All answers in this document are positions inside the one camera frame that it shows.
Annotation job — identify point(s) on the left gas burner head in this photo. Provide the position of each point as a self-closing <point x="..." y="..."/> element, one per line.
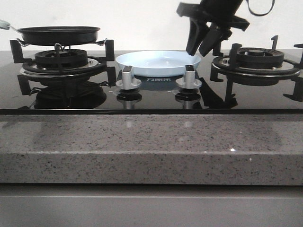
<point x="71" y="58"/>

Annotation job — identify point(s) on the grey cabinet front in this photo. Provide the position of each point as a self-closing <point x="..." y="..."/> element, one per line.
<point x="149" y="206"/>

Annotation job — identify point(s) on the black glass cooktop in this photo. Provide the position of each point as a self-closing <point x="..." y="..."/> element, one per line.
<point x="220" y="93"/>

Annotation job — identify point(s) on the right black burner grate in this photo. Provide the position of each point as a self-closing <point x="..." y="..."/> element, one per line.
<point x="228" y="66"/>

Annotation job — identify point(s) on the black burner grate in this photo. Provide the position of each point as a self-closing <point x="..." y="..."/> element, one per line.
<point x="64" y="83"/>
<point x="228" y="66"/>

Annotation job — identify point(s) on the light blue plate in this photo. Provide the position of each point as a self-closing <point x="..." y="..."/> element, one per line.
<point x="158" y="64"/>

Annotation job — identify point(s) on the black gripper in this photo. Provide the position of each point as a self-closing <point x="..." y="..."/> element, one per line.
<point x="210" y="22"/>

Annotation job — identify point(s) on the right gas burner head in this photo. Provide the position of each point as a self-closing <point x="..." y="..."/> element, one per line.
<point x="259" y="58"/>

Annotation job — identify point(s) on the left black burner grate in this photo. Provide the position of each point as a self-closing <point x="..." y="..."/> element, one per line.
<point x="64" y="83"/>

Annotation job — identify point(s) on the left silver stove knob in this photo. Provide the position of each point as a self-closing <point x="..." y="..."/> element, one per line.
<point x="128" y="81"/>

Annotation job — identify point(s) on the right silver stove knob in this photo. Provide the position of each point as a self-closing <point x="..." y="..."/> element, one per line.
<point x="189" y="81"/>

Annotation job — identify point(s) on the gas burner head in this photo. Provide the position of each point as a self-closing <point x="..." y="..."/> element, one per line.
<point x="71" y="58"/>
<point x="259" y="58"/>

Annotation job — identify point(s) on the black frying pan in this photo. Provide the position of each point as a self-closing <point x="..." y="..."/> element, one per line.
<point x="63" y="35"/>

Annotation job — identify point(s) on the silver stove knob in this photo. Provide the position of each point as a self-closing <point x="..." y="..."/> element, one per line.
<point x="128" y="81"/>
<point x="189" y="81"/>

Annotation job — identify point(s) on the grey speckled stone countertop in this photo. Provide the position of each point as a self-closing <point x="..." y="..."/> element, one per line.
<point x="152" y="149"/>

